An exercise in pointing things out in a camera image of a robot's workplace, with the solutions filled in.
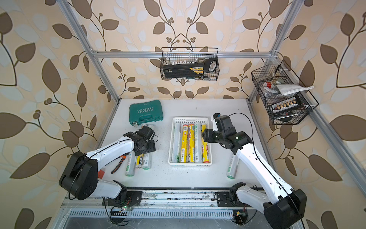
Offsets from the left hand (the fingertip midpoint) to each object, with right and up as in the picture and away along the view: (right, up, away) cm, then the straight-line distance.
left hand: (150, 148), depth 88 cm
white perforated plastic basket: (+23, +17, +14) cm, 32 cm away
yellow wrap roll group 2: (+26, +3, +5) cm, 27 cm away
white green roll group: (+31, +3, +3) cm, 31 cm away
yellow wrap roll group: (+22, +2, +3) cm, 22 cm away
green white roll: (+50, -9, -6) cm, 51 cm away
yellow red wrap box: (+35, -1, +1) cm, 35 cm away
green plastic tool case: (-8, +23, +20) cm, 32 cm away
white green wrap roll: (+17, +3, +3) cm, 17 cm away
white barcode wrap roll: (-9, -10, -7) cm, 15 cm away
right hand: (+34, +11, -10) cm, 37 cm away
